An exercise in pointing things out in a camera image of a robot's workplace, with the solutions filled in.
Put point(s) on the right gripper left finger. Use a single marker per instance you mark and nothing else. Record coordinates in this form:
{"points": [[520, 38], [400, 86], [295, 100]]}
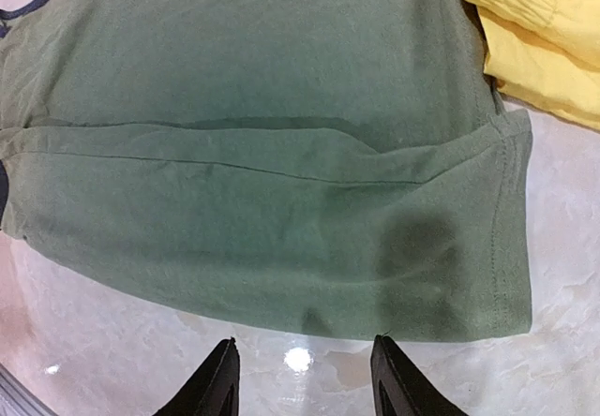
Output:
{"points": [[213, 389]]}

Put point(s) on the yellow shorts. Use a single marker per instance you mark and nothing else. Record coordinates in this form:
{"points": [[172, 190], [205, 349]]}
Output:
{"points": [[545, 53]]}

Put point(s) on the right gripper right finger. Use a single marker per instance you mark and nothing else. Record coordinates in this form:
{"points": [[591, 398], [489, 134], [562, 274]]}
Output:
{"points": [[400, 388]]}

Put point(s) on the aluminium front rail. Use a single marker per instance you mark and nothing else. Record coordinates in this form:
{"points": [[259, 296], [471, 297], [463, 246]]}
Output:
{"points": [[16, 399]]}

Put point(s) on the olive green garment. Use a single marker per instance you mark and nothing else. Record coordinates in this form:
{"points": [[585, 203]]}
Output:
{"points": [[338, 168]]}

